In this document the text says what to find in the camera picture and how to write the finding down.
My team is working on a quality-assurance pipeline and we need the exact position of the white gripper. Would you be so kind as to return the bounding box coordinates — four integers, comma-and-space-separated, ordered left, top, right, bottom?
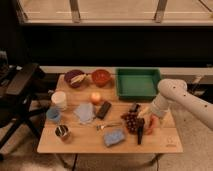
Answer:
130, 95, 169, 118

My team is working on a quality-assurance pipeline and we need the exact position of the black brush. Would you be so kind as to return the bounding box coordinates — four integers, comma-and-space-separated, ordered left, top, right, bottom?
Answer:
137, 118, 145, 145

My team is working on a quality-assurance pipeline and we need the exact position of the white paper cup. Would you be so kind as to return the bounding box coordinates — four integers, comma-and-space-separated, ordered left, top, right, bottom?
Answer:
51, 91, 67, 111

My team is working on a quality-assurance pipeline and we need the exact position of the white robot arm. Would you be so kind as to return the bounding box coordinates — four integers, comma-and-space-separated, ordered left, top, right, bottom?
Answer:
138, 79, 213, 131

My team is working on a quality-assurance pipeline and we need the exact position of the dark grape bunch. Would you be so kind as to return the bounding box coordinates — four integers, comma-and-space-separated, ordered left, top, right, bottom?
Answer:
121, 113, 137, 134

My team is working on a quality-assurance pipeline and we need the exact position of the red chili pepper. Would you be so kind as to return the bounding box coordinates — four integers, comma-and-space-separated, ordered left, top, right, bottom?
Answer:
145, 115, 158, 135

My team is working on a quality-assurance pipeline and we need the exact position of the green plastic tray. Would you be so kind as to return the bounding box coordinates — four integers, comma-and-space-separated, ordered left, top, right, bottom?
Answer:
115, 68, 161, 100

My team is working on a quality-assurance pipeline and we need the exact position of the black rectangular block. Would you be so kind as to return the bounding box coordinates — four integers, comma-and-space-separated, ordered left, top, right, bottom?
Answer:
96, 101, 111, 119

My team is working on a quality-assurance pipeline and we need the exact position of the blue sponge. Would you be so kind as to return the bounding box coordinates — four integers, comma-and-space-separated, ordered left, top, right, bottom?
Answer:
104, 129, 125, 147

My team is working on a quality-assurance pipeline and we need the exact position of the silver fork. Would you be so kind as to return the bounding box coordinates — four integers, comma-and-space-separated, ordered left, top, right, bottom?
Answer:
96, 123, 121, 131

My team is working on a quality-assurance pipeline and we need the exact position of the orange apple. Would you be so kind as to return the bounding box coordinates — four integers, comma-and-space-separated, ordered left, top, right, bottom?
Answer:
90, 92, 101, 105

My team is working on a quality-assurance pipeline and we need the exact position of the red bowl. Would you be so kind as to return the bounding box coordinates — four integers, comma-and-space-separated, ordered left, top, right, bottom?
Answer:
91, 69, 111, 87

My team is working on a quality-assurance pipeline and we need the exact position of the wooden folding table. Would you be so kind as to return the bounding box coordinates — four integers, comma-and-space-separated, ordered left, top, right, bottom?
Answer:
37, 74, 183, 154

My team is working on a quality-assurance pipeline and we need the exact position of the light blue cloth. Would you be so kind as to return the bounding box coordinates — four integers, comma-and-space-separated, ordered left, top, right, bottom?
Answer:
74, 103, 95, 124

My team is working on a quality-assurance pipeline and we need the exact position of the banana in purple bowl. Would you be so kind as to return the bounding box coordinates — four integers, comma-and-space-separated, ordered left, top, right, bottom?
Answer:
70, 74, 87, 84

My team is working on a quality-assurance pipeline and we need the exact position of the metal can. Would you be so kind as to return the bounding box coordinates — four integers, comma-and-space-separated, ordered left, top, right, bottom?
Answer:
55, 125, 70, 141

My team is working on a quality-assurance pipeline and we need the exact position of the black office chair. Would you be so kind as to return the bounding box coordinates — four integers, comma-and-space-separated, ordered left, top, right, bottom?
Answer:
0, 50, 48, 149

